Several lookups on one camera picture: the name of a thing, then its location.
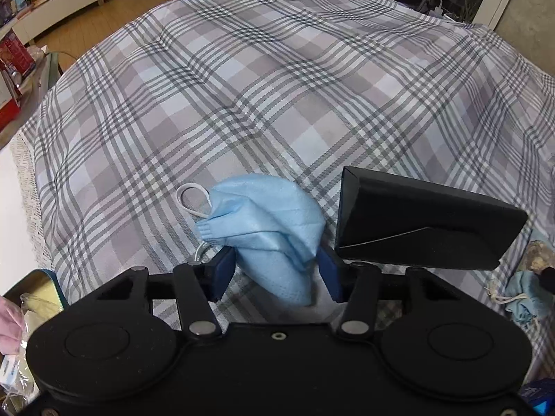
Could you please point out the white tissue packet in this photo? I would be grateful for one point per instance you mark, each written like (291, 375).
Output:
(9, 372)

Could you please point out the blue face mask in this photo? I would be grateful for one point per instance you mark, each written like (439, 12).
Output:
(269, 225)

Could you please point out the blue tissue pack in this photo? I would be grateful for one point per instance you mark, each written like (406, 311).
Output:
(540, 398)

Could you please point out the grey plaid bed sheet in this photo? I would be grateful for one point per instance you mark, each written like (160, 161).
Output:
(282, 95)

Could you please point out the black flat case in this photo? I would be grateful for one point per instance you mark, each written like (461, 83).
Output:
(425, 221)

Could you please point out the dried flower sachet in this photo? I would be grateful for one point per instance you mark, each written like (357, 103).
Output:
(540, 258)

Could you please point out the pink cloth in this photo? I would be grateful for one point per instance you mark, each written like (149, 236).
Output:
(9, 320)

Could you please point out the low white cabinet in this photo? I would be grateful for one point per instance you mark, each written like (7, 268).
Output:
(56, 13)

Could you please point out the white lace bed cover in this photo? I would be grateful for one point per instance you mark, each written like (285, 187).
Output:
(30, 208)

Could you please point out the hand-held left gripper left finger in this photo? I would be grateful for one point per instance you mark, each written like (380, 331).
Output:
(224, 274)

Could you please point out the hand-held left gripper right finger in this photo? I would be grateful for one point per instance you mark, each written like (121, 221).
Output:
(329, 276)

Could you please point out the red cardboard box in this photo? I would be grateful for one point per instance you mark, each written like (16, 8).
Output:
(13, 73)

